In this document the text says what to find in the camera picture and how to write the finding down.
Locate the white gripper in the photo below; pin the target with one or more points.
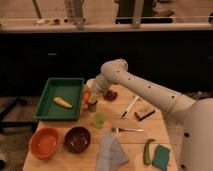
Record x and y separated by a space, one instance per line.
97 86

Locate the orange apple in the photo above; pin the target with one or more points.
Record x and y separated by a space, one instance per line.
86 97

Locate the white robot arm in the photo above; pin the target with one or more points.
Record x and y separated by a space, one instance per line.
196 116

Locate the small green cup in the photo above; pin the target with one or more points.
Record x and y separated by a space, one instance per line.
98 120

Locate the dark brown grapes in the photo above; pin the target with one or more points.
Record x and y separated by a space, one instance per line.
110 95

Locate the green plastic tray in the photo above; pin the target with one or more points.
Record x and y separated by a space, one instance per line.
70 89

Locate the white black marker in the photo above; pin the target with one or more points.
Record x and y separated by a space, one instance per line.
129 107

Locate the brown black brush block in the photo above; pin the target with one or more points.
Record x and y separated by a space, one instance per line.
143 113

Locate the dark brown bowl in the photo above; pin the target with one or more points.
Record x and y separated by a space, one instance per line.
77 139

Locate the grey cloth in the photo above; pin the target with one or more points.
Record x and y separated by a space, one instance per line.
111 155

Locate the orange bowl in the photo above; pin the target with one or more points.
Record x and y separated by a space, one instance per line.
44 143

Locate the green chili pepper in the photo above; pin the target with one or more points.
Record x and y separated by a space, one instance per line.
146 155

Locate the teal sponge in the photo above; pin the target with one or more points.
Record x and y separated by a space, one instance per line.
161 157

